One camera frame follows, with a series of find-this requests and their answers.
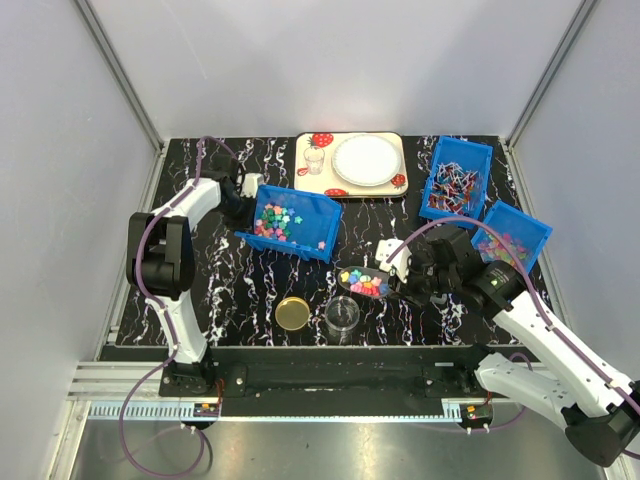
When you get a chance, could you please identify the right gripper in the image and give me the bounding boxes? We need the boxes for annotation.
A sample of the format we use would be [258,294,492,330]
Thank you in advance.
[387,253,459,307]

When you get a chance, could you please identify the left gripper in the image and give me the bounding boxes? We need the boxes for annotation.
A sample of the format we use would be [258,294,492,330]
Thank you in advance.
[216,192,258,240]

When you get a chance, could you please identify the blue bin of star candies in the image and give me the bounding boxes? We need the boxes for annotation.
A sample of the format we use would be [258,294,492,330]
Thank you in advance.
[235,185,342,264]

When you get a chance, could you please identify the clear plastic scoop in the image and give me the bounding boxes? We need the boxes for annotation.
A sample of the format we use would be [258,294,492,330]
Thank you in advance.
[337,266,401,300]

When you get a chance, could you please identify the scooped star candies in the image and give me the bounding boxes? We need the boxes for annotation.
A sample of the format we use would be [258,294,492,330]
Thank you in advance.
[341,268,392,296]

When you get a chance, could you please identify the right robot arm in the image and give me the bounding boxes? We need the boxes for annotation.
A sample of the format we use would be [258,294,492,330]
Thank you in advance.
[375,222,639,467]

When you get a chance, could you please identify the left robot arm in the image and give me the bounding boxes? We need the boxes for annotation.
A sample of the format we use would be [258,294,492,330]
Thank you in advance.
[126,159,264,396]

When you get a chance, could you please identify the blue bin of gummy candies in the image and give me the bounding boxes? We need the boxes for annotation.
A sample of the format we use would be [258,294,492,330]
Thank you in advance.
[471,201,553,272]

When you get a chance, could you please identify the blue bin of lollipops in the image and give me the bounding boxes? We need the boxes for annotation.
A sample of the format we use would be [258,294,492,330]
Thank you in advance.
[419,136,493,220]

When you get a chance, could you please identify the clear drinking glass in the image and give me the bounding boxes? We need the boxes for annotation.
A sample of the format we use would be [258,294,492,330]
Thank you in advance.
[303,146,325,175]

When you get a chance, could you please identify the clear plastic jar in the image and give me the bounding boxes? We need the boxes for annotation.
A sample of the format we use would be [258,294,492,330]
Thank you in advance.
[324,296,360,345]

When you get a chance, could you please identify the gold jar lid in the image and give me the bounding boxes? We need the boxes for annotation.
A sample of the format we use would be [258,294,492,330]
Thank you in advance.
[275,296,310,331]

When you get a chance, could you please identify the strawberry pattern tray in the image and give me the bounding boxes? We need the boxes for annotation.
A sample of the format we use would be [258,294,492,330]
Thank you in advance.
[293,132,409,199]

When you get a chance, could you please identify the white plate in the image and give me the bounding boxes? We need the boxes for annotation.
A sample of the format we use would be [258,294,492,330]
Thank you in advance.
[332,134,402,187]

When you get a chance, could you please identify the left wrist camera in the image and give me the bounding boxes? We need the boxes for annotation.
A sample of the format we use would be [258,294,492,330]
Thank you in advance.
[241,173,264,198]

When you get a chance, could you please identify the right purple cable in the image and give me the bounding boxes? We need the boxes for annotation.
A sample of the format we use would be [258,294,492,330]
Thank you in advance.
[387,215,640,461]

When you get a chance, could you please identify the purple cable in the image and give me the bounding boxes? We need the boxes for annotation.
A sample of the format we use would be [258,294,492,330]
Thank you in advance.
[117,135,241,475]
[387,215,640,461]

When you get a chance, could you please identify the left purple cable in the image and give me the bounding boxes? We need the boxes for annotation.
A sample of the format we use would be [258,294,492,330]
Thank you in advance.
[117,135,241,475]

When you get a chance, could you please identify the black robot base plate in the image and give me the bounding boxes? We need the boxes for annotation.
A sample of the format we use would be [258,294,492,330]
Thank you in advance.
[159,344,514,398]

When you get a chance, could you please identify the aluminium corner post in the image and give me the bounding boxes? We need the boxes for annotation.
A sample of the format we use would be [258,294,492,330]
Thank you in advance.
[505,0,600,148]
[71,0,164,152]

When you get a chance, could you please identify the aluminium front rail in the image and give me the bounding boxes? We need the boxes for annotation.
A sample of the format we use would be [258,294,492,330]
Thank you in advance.
[69,363,486,423]

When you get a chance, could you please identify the right aluminium corner post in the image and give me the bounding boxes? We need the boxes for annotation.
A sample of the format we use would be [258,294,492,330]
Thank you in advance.
[505,0,600,148]

